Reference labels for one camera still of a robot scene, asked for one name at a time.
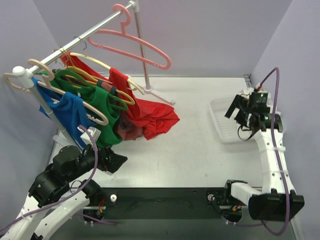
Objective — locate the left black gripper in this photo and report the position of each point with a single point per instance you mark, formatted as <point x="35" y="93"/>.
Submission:
<point x="105" y="159"/>

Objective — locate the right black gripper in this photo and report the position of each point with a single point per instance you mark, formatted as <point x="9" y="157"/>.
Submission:
<point x="241" y="110"/>

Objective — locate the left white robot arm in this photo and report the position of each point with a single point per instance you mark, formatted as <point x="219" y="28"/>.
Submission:
<point x="61" y="190"/>

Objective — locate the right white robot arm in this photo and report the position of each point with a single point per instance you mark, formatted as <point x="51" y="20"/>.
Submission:
<point x="277" y="201"/>

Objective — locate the maroon tank top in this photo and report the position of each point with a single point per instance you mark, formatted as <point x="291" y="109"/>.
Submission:
<point x="125" y="128"/>

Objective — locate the red tank top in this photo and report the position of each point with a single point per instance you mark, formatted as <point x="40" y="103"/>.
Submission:
<point x="154" y="117"/>

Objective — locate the blue tank top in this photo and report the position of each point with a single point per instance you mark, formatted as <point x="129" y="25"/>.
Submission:
<point x="68" y="109"/>

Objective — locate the cream hanger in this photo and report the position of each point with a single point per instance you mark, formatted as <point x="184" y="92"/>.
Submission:
<point x="84" y="55"/>

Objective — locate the yellow hanger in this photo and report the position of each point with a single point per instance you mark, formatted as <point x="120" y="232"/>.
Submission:
<point x="100" y="80"/>

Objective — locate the beige hanger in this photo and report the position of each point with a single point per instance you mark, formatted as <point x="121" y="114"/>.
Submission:
<point x="25" y="77"/>

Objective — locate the green hanger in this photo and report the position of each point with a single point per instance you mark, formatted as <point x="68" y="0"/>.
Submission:
<point x="74" y="77"/>

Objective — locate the white plastic basket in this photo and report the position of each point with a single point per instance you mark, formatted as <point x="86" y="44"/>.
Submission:
<point x="226" y="128"/>

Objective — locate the silver clothes rack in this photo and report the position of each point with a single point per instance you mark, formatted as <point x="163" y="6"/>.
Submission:
<point x="98" y="28"/>

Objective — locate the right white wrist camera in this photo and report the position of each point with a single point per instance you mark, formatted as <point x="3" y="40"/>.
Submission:
<point x="247" y="92"/>

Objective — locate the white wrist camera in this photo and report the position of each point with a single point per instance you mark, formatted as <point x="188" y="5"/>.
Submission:
<point x="247" y="92"/>
<point x="92" y="132"/>

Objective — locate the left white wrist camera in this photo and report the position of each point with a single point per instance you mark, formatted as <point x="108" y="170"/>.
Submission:
<point x="92" y="132"/>

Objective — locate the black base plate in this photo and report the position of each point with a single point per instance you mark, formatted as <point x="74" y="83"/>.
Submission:
<point x="161" y="203"/>

